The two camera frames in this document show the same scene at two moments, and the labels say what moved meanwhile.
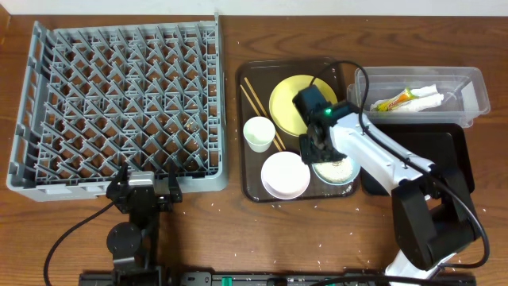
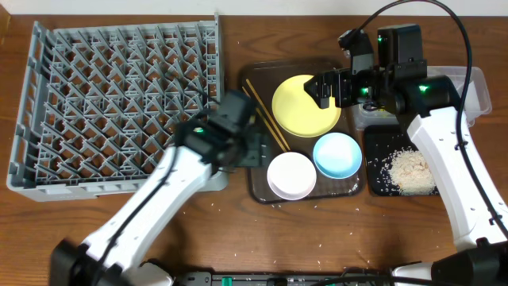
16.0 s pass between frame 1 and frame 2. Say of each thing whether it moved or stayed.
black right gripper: moved
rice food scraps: moved
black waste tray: moved
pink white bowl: moved
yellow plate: stayed
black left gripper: moved
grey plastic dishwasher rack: stayed
